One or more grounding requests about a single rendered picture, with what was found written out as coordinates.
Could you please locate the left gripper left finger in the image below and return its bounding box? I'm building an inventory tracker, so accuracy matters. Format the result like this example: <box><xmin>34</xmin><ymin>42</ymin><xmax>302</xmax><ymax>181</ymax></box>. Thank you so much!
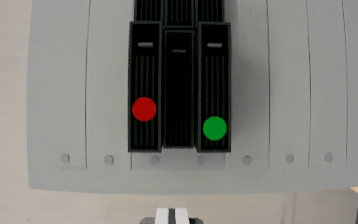
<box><xmin>140</xmin><ymin>208</ymin><xmax>172</xmax><ymax>224</ymax></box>

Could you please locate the white metal rack frame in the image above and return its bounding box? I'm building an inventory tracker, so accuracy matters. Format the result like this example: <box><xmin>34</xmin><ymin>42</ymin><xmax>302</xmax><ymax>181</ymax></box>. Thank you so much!
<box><xmin>26</xmin><ymin>0</ymin><xmax>358</xmax><ymax>196</ymax></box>

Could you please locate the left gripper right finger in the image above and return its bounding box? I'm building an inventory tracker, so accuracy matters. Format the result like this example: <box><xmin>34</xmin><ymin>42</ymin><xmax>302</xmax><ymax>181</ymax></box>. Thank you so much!
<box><xmin>172</xmin><ymin>208</ymin><xmax>204</xmax><ymax>224</ymax></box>

